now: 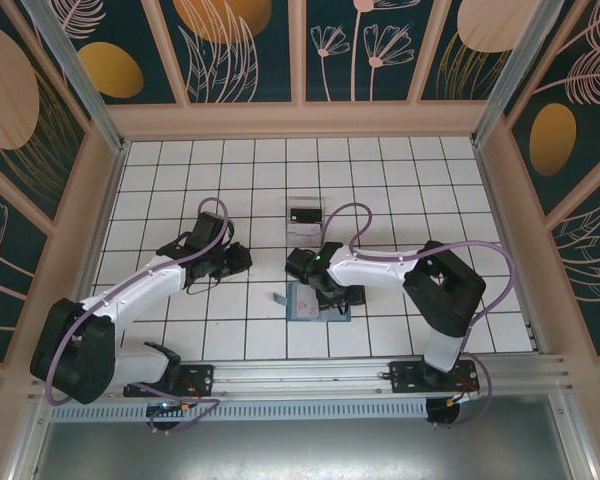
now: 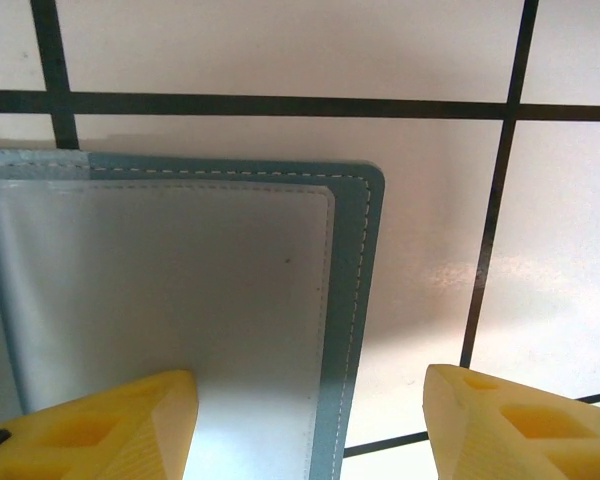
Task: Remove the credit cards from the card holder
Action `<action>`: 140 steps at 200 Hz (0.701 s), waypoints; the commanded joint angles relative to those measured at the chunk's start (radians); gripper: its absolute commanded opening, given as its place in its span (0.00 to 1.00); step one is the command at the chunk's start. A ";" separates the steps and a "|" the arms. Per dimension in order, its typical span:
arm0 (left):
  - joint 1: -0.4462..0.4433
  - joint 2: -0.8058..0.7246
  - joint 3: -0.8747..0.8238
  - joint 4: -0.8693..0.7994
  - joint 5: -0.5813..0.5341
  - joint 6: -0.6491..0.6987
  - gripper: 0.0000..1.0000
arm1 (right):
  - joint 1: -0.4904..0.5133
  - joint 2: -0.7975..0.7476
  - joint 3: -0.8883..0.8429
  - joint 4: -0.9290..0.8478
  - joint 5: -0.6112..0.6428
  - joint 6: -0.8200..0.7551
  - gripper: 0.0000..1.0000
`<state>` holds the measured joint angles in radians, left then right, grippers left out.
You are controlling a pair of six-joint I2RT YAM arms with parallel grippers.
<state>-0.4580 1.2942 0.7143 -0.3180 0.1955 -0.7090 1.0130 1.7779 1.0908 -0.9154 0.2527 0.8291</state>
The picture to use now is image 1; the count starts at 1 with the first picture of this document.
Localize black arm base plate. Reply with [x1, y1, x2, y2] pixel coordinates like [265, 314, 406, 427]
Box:
[123, 363, 216, 399]
[388, 360, 481, 396]

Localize clear acrylic card stand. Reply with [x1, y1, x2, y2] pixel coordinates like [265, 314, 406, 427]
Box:
[283, 195, 328, 247]

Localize teal panel single flower outline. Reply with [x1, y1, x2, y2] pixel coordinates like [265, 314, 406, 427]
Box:
[0, 164, 49, 364]

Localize teal panel pink flowers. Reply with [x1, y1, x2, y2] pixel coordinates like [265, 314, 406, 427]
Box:
[305, 0, 434, 103]

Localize blue folding card holder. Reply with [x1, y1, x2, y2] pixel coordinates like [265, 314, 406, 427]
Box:
[272, 282, 354, 325]

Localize teal panel cream circle grass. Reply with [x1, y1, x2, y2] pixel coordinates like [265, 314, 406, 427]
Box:
[419, 0, 531, 101]

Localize red power wires yellow plug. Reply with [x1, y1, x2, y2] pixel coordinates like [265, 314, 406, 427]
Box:
[447, 382, 481, 407]
[177, 379, 209, 417]

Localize grey metal sheet shelf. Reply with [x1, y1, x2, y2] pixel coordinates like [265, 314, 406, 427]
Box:
[9, 394, 596, 480]

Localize teal panel small orange oval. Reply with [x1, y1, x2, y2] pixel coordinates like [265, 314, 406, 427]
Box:
[54, 0, 181, 105]

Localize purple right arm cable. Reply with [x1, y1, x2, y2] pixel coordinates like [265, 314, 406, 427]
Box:
[322, 202, 513, 430]

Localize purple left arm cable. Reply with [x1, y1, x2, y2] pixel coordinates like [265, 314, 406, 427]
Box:
[45, 198, 235, 436]

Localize white floral credit card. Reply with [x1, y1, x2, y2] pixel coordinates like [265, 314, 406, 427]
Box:
[294, 293, 323, 321]
[288, 222, 326, 246]

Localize teal panel fern orange oval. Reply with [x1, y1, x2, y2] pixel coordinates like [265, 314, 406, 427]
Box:
[504, 0, 600, 216]

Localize slotted grey cable duct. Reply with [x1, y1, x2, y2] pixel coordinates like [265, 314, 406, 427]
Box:
[49, 399, 430, 422]

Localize aluminium frame post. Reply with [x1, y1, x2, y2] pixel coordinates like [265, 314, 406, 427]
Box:
[22, 0, 129, 154]
[472, 0, 576, 147]

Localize teal panel huge cream disc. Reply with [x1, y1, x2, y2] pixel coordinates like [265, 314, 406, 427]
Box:
[0, 0, 89, 221]

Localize teal panel feathers orange circle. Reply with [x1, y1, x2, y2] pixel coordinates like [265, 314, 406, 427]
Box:
[162, 0, 301, 104]

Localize aluminium side rail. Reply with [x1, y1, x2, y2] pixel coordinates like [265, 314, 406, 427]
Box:
[472, 139, 541, 354]
[57, 142, 131, 364]

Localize aluminium front mounting rail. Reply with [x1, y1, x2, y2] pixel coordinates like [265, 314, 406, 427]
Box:
[29, 353, 579, 401]

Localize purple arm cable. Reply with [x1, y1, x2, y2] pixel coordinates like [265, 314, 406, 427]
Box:
[322, 202, 513, 430]
[45, 198, 235, 436]

